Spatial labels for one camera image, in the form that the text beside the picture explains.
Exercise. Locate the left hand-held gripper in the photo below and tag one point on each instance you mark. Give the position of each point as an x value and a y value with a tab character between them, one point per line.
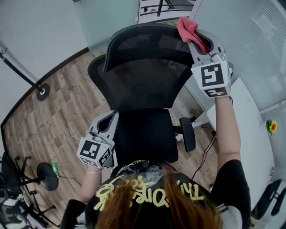
91	149

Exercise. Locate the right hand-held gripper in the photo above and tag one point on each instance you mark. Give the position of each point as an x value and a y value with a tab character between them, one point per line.
212	76

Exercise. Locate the pink cloth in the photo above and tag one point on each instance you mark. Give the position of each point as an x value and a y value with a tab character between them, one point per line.
188	28

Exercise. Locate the black mesh office chair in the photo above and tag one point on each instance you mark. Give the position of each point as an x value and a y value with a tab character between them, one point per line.
143	89

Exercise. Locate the person's right forearm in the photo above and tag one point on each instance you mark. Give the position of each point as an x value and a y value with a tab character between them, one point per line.
226	134

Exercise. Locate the person's left forearm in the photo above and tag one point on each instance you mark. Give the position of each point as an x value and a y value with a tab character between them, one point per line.
91	183

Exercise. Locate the black chair with armrest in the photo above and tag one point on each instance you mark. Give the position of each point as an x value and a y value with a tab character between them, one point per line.
266	199

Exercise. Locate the black wrist band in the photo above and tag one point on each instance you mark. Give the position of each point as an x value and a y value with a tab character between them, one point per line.
231	100

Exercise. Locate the green circuit board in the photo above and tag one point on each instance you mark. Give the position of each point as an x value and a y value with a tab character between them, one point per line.
55	167

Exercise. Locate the black pole stand round base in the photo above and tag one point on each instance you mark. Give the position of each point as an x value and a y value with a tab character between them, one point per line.
42	91

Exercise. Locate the black tripod stand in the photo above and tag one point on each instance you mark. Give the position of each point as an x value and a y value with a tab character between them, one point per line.
22	179

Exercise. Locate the white desk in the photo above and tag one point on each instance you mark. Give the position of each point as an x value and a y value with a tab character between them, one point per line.
250	138

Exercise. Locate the yellow sunflower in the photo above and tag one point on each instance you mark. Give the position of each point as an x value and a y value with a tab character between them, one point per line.
273	126

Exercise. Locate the black shirt with yellow print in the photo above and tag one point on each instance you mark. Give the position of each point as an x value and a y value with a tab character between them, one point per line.
230	183

